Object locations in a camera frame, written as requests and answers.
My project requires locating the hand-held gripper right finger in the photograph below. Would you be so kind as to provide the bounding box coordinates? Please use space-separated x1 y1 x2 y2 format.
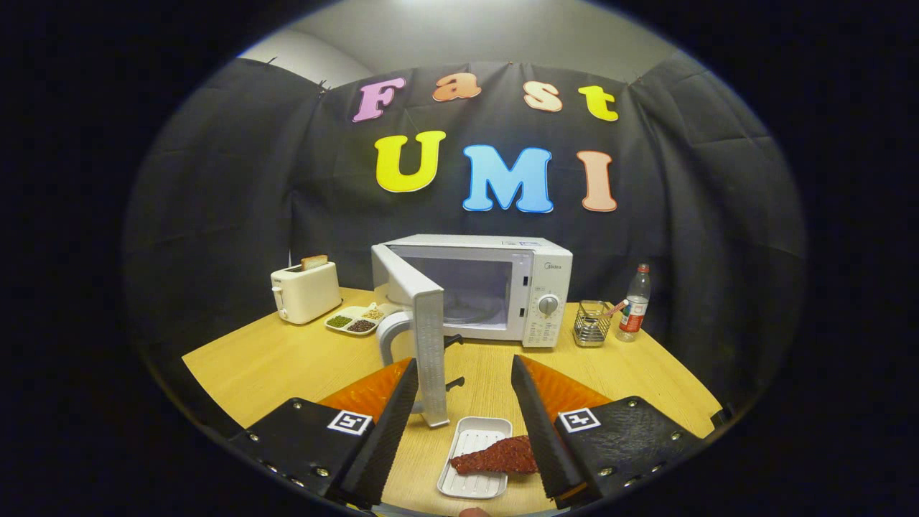
510 354 706 503

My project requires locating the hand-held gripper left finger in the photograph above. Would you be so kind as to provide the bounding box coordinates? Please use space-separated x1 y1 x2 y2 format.
228 358 419 507

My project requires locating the red meat piece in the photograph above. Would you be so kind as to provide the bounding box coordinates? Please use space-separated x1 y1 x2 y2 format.
449 434 539 476

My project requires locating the white toaster oven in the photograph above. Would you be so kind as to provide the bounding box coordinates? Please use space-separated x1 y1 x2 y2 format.
370 233 574 429

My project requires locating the cream toaster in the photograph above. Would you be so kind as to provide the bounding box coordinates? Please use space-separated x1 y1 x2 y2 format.
271 261 343 325

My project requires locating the white rectangular tray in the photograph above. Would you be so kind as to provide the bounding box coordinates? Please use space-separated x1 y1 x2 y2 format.
437 416 513 500

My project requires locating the white divided bean dish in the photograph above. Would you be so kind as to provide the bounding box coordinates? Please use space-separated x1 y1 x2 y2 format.
324 304 388 337

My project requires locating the clear plastic water bottle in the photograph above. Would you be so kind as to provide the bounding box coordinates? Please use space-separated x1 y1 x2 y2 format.
615 264 651 343

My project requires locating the metal wire utensil holder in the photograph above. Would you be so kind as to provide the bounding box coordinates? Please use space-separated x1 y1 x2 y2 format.
573 299 615 348

